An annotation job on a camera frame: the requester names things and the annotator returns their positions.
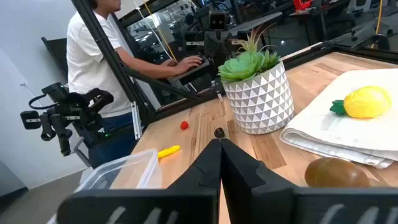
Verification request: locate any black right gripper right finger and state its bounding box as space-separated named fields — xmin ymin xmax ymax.
xmin=221 ymin=138 xmax=398 ymax=224

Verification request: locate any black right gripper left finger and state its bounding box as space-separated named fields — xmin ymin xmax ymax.
xmin=57 ymin=138 xmax=222 ymax=224

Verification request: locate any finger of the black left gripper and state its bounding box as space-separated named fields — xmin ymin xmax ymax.
xmin=50 ymin=114 xmax=74 ymax=157
xmin=39 ymin=112 xmax=57 ymax=142

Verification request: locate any brown toy kiwi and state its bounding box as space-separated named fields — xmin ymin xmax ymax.
xmin=303 ymin=157 xmax=371 ymax=189

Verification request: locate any clear plastic tupperware container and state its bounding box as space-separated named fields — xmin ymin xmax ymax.
xmin=73 ymin=148 xmax=163 ymax=193

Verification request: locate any black panel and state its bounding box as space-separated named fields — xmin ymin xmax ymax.
xmin=41 ymin=36 xmax=69 ymax=80

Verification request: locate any person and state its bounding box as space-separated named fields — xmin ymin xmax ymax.
xmin=66 ymin=0 xmax=205 ymax=169

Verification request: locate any succulent in white patterned pot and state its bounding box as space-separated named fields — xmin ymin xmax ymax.
xmin=216 ymin=26 xmax=295 ymax=136

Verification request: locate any white folded towel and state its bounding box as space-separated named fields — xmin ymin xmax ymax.
xmin=279 ymin=67 xmax=398 ymax=170

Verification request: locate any black laptop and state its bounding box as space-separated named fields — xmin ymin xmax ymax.
xmin=167 ymin=57 xmax=218 ymax=90

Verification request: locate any red object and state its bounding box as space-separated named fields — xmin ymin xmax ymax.
xmin=293 ymin=0 xmax=314 ymax=12

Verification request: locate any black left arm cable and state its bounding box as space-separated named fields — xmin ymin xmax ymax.
xmin=28 ymin=92 xmax=58 ymax=110

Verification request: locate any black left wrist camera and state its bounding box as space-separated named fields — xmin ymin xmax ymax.
xmin=41 ymin=82 xmax=70 ymax=104

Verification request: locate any silver frame bracket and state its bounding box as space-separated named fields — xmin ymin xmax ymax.
xmin=130 ymin=101 xmax=142 ymax=141

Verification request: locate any white cable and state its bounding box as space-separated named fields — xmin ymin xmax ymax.
xmin=133 ymin=0 xmax=172 ymax=60

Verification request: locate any yellow cable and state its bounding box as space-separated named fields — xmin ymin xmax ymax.
xmin=371 ymin=0 xmax=384 ymax=49
xmin=142 ymin=0 xmax=177 ymax=60

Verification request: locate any black camera box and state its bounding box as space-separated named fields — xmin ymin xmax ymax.
xmin=208 ymin=11 xmax=227 ymax=31

